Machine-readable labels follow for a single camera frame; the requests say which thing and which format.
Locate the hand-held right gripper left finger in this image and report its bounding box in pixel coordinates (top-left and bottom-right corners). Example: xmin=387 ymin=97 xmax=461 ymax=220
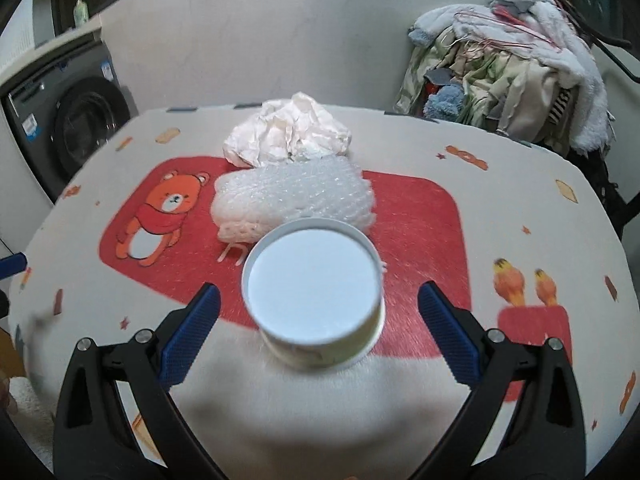
xmin=52 ymin=282 xmax=223 ymax=480

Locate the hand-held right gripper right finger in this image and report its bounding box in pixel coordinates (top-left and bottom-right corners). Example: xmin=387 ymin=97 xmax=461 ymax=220
xmin=415 ymin=280 xmax=588 ymax=480

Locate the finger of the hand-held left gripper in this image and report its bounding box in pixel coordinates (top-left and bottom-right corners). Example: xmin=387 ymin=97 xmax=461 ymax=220
xmin=0 ymin=252 xmax=29 ymax=281

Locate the white paper cup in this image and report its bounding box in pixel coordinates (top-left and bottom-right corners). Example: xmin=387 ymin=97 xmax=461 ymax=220
xmin=240 ymin=217 xmax=387 ymax=372

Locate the grey washing machine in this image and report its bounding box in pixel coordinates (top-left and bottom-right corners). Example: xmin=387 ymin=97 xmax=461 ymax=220
xmin=0 ymin=39 xmax=140 ymax=207

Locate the crumpled white tissue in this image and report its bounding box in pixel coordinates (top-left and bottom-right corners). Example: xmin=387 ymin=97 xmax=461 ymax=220
xmin=222 ymin=91 xmax=353 ymax=167

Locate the pile of clothes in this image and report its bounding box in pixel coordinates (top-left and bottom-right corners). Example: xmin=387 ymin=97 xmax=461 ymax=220
xmin=394 ymin=0 xmax=609 ymax=157

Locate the black exercise bike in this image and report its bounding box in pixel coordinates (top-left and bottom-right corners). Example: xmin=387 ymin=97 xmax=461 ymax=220
xmin=565 ymin=0 xmax=640 ymax=242

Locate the pink wire hanger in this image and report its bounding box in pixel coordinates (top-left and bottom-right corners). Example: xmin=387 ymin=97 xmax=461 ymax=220
xmin=451 ymin=6 xmax=537 ymax=52

